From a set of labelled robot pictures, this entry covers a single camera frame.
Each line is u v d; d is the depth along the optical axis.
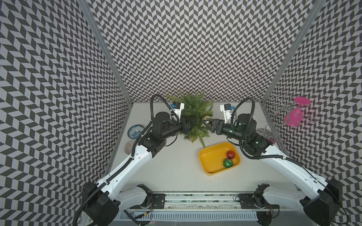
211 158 0.90
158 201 0.73
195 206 0.72
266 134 0.94
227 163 0.82
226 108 0.61
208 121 0.65
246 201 0.74
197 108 0.69
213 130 0.61
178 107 0.61
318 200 0.37
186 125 0.60
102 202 0.37
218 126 0.59
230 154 0.85
